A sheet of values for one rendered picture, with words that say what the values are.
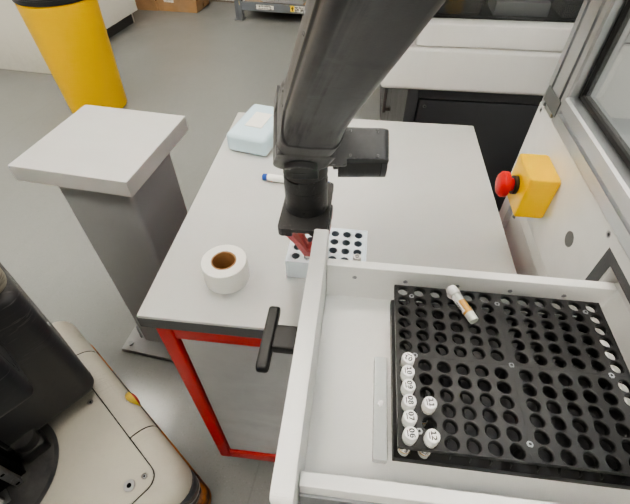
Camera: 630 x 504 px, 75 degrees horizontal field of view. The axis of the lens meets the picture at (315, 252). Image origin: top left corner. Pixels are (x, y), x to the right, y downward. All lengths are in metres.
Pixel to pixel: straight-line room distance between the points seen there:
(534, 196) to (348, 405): 0.41
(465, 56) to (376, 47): 0.88
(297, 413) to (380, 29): 0.28
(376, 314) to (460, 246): 0.27
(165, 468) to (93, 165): 0.68
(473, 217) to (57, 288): 1.57
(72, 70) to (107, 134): 1.77
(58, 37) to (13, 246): 1.18
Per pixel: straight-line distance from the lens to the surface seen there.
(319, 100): 0.29
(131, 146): 1.03
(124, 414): 1.16
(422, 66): 1.10
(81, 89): 2.90
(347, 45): 0.23
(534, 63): 1.15
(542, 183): 0.68
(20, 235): 2.23
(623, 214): 0.57
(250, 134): 0.91
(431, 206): 0.81
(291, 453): 0.35
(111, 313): 1.72
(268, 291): 0.64
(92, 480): 1.12
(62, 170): 1.02
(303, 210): 0.53
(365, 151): 0.47
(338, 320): 0.51
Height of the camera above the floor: 1.26
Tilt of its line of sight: 47 degrees down
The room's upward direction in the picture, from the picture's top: straight up
